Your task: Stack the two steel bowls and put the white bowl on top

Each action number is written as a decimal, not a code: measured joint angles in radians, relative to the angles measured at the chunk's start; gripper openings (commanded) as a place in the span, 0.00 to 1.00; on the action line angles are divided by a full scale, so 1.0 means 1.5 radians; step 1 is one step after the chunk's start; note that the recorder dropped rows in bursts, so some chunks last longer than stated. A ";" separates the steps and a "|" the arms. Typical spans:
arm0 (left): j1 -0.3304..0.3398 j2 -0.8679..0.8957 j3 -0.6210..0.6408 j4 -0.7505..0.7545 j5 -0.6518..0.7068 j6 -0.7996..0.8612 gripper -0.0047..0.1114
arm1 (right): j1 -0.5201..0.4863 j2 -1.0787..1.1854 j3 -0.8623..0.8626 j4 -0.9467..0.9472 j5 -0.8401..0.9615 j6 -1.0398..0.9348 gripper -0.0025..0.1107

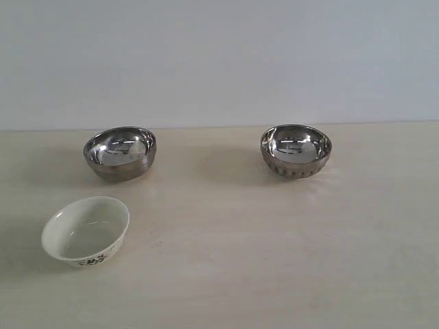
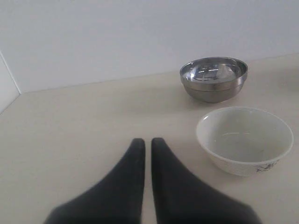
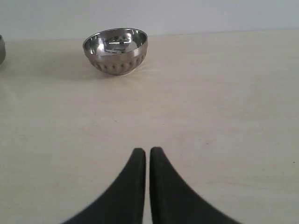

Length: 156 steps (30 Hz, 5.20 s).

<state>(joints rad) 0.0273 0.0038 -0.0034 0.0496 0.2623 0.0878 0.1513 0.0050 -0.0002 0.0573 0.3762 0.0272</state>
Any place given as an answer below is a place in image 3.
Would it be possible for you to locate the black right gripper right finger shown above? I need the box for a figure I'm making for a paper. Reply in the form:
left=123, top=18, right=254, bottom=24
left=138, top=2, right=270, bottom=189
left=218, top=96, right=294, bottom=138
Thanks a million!
left=149, top=147, right=238, bottom=224

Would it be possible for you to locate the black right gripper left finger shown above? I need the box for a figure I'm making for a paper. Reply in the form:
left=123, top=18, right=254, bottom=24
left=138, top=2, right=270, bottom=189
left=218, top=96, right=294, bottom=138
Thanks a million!
left=65, top=148, right=146, bottom=224

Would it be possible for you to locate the ribbed small steel bowl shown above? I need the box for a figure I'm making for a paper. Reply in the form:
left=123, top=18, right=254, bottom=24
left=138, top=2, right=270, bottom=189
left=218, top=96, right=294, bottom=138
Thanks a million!
left=82, top=28, right=148, bottom=76

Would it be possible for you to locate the large smooth steel bowl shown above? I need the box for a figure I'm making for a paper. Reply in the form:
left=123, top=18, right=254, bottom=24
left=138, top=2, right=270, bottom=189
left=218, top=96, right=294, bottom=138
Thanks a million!
left=0, top=35, right=6, bottom=65

